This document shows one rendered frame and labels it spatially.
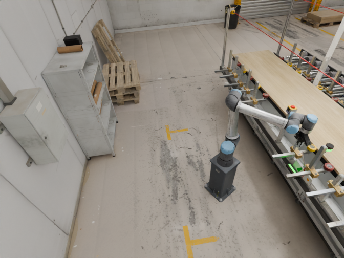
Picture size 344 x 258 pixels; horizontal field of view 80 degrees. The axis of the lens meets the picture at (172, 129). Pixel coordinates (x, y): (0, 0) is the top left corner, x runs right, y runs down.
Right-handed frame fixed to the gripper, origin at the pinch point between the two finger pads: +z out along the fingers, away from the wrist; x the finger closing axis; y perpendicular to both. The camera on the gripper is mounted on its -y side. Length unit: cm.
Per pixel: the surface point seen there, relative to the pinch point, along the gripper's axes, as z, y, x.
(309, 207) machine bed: 84, -25, -30
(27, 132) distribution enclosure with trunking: -44, 24, 240
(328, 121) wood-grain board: 11, 37, -65
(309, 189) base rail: 30.9, -28.5, -4.9
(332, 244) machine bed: 84, -65, -28
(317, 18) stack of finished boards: 76, 587, -470
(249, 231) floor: 101, -34, 44
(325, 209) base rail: 31, -49, -6
